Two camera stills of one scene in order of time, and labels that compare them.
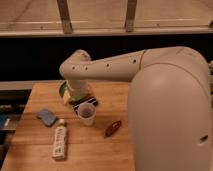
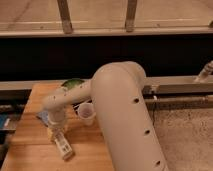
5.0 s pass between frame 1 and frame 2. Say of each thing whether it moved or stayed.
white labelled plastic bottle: moved
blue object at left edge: stayed
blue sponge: stayed
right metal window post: stayed
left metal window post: stayed
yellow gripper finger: moved
